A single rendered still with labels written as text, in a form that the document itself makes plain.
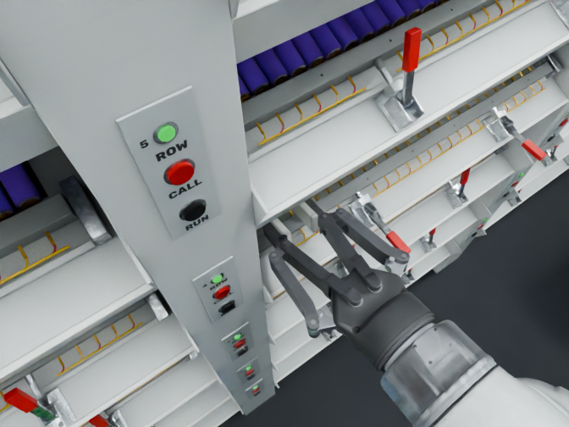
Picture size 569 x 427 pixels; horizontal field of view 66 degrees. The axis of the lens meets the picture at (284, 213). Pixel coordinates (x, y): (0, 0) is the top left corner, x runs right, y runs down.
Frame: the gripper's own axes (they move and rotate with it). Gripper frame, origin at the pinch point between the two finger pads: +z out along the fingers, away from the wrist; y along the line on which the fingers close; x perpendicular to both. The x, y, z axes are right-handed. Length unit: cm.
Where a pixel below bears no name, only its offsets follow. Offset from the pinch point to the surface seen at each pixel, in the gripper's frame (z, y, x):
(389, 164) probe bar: 0.0, -17.4, 3.5
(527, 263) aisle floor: -9, -80, 83
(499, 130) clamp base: -3.5, -36.8, 6.3
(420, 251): 3, -36, 47
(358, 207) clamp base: -1.2, -10.9, 6.7
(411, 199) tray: -3.7, -18.6, 8.4
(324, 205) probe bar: 0.1, -6.1, 3.5
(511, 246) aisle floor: -2, -80, 82
